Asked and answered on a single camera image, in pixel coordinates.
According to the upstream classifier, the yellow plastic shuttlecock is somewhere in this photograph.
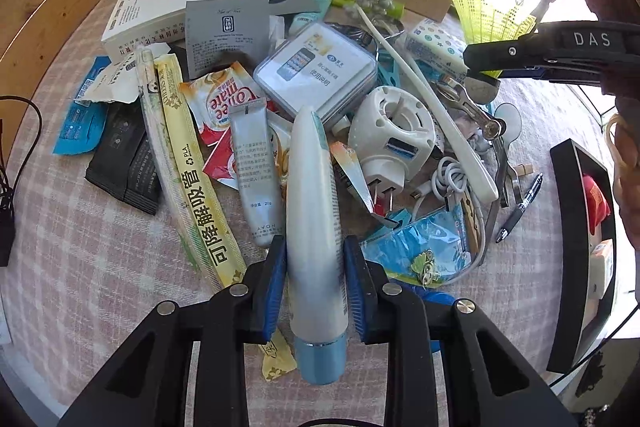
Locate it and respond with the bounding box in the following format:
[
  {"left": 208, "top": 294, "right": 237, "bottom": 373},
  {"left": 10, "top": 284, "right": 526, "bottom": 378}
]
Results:
[{"left": 451, "top": 0, "right": 539, "bottom": 80}]

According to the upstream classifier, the polka dot tissue pack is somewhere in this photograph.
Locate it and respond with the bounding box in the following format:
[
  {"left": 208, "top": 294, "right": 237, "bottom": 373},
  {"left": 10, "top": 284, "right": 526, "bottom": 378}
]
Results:
[{"left": 405, "top": 18, "right": 468, "bottom": 81}]

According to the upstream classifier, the blue cartoon card pack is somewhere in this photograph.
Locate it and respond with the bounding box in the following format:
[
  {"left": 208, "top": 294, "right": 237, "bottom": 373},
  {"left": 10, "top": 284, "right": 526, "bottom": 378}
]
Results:
[{"left": 360, "top": 205, "right": 473, "bottom": 288}]

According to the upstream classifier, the yellow straw packet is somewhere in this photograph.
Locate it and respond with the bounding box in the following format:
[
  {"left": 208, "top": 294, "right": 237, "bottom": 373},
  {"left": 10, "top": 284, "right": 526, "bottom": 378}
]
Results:
[{"left": 135, "top": 48, "right": 298, "bottom": 383}]

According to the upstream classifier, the black pen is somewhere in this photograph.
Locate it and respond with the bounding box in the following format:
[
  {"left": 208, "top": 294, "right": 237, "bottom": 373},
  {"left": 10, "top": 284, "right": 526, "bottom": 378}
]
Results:
[{"left": 495, "top": 173, "right": 544, "bottom": 244}]

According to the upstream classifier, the white blue cream tube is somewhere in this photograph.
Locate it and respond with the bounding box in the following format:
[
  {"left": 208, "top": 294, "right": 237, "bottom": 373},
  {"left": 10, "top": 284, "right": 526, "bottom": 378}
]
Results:
[{"left": 286, "top": 106, "right": 349, "bottom": 386}]

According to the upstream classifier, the white plug-in device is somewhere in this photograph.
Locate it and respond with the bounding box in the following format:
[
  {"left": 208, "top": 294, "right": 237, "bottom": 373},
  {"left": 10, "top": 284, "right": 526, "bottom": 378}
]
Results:
[{"left": 348, "top": 86, "right": 435, "bottom": 216}]

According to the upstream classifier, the silver tin box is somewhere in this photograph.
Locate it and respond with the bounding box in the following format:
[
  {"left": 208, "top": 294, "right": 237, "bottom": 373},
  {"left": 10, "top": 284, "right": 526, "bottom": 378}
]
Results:
[{"left": 253, "top": 22, "right": 378, "bottom": 129}]

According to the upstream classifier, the coffee mate sachet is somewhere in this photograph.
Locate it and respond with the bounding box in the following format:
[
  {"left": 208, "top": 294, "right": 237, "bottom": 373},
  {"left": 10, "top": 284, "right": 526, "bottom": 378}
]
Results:
[
  {"left": 178, "top": 62, "right": 266, "bottom": 146},
  {"left": 203, "top": 122, "right": 292, "bottom": 193}
]

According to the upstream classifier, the red drawstring bag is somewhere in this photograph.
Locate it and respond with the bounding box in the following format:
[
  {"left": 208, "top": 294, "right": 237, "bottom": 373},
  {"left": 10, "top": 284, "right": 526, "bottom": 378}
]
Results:
[{"left": 582, "top": 174, "right": 611, "bottom": 235}]

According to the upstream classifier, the person right hand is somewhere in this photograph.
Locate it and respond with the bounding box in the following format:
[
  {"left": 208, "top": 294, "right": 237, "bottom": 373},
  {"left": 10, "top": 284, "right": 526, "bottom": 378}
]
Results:
[{"left": 605, "top": 74, "right": 639, "bottom": 251}]

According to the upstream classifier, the black tray box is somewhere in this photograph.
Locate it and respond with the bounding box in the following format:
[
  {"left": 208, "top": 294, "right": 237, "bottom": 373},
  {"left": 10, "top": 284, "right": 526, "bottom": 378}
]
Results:
[{"left": 547, "top": 139, "right": 616, "bottom": 373}]

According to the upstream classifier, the metal tongs clip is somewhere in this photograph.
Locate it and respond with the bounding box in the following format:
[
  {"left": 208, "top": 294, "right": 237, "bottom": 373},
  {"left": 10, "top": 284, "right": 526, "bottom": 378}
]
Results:
[{"left": 435, "top": 75, "right": 523, "bottom": 202}]

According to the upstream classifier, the plaid tablecloth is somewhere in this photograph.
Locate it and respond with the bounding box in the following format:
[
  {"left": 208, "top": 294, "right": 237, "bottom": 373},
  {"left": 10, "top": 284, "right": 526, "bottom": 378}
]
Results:
[{"left": 1, "top": 0, "right": 608, "bottom": 404}]

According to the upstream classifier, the black sachet pack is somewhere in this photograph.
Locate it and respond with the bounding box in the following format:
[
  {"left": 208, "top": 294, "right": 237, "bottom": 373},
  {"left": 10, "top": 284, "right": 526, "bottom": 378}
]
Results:
[{"left": 86, "top": 101, "right": 160, "bottom": 216}]

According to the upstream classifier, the grey small tube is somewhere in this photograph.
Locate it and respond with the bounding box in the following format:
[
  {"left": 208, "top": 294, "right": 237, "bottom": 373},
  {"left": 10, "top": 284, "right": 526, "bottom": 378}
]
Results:
[{"left": 230, "top": 98, "right": 284, "bottom": 248}]

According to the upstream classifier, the teal cream tube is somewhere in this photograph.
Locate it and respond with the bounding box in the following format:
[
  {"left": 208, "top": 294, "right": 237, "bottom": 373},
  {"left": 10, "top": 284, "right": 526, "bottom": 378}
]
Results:
[{"left": 288, "top": 0, "right": 332, "bottom": 36}]

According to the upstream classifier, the grey tea sachet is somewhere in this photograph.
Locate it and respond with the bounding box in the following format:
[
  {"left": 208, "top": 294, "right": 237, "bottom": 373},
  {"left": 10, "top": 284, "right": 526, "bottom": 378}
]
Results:
[{"left": 184, "top": 0, "right": 270, "bottom": 80}]

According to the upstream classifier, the white medicine box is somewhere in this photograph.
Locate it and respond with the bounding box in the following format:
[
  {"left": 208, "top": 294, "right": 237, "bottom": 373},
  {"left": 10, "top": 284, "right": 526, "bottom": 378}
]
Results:
[{"left": 101, "top": 0, "right": 200, "bottom": 64}]

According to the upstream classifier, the white usb cable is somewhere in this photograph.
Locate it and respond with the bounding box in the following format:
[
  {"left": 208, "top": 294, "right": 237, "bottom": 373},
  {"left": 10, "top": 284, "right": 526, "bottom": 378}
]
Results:
[{"left": 412, "top": 156, "right": 487, "bottom": 273}]

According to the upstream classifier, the black power adapter cable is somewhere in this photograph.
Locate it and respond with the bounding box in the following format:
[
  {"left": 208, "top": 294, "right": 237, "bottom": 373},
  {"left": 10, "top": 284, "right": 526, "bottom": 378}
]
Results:
[{"left": 0, "top": 93, "right": 44, "bottom": 268}]

